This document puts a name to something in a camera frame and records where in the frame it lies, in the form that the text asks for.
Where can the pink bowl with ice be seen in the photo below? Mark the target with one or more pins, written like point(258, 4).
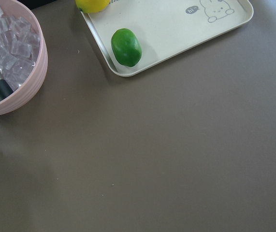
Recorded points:
point(36, 78)

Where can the green lime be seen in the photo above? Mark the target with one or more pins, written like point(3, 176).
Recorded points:
point(126, 47)

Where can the cream serving tray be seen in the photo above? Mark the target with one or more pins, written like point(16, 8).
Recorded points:
point(164, 28)

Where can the yellow lemon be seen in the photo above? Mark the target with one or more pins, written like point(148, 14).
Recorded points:
point(91, 6)

